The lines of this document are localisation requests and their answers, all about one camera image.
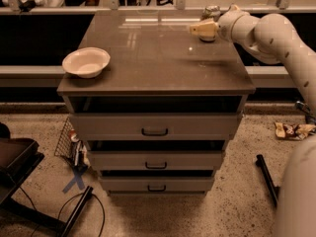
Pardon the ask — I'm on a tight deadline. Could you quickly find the middle grey drawer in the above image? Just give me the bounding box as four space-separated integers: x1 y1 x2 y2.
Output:
87 151 223 171

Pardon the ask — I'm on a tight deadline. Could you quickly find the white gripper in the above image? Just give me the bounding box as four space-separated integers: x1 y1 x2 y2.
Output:
189 4 250 42

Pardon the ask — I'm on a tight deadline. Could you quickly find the crumpled snack wrapper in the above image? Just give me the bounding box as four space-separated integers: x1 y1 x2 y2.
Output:
275 122 316 140

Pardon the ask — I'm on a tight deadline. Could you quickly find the grey drawer cabinet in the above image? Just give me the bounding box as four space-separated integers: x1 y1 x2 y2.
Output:
57 13 255 195

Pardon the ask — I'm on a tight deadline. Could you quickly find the white paper bowl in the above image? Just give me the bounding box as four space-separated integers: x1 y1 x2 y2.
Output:
62 47 111 79

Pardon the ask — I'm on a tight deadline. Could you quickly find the black metal floor bar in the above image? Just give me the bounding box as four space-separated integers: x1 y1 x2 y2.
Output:
256 154 279 207

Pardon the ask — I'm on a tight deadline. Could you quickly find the wire mesh basket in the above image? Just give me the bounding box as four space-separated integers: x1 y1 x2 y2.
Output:
54 118 90 167

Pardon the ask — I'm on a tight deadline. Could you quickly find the black cart frame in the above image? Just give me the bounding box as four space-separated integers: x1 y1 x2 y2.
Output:
0 123 93 237

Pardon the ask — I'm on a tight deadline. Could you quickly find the bottom grey drawer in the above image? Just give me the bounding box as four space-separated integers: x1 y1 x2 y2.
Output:
99 178 214 193

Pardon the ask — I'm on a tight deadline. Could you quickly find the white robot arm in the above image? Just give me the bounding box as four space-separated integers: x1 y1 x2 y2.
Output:
190 5 316 237

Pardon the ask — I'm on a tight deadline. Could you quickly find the black cable on floor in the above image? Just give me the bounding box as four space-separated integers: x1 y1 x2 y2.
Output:
19 186 107 237

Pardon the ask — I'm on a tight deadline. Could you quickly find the top grey drawer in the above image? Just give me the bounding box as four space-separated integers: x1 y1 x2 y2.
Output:
69 114 241 141

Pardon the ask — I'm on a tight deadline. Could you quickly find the green 7up soda can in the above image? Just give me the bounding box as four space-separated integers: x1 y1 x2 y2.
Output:
199 5 220 42

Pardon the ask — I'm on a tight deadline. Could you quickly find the grey drawer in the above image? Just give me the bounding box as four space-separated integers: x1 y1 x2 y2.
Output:
87 151 223 171
99 178 214 193
69 114 241 141

